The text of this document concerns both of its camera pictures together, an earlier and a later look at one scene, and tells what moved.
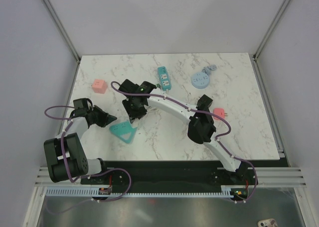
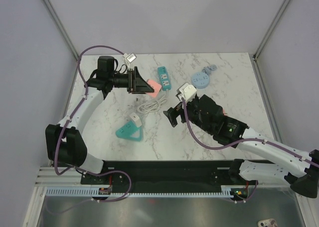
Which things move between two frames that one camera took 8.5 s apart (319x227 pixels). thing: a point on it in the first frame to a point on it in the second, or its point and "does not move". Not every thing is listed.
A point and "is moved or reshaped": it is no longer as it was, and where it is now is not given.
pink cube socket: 99,86 is moved or reshaped
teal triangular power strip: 124,131 is moved or reshaped
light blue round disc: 207,69 does not move
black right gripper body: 132,110 to 192,110
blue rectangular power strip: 165,81 does not move
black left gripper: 106,119 to 136,85
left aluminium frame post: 59,24 does not move
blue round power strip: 200,80 does not move
